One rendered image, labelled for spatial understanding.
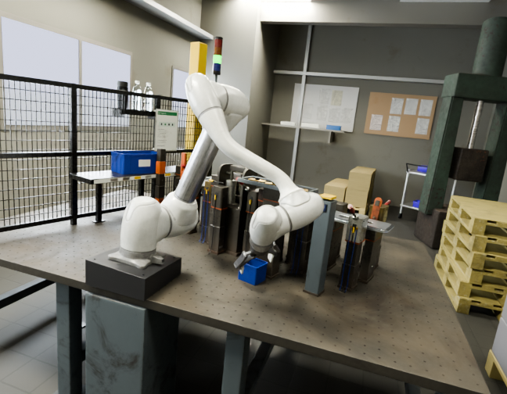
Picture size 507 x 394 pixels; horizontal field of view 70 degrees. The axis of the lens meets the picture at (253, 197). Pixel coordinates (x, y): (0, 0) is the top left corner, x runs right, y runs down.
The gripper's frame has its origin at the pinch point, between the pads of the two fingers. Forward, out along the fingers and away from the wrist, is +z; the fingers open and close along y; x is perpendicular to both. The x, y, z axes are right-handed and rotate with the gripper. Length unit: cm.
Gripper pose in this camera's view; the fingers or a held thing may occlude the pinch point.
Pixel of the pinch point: (255, 264)
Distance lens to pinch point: 155.5
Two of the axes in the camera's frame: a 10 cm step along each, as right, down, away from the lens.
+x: 4.2, 7.7, -4.8
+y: -9.0, 3.0, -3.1
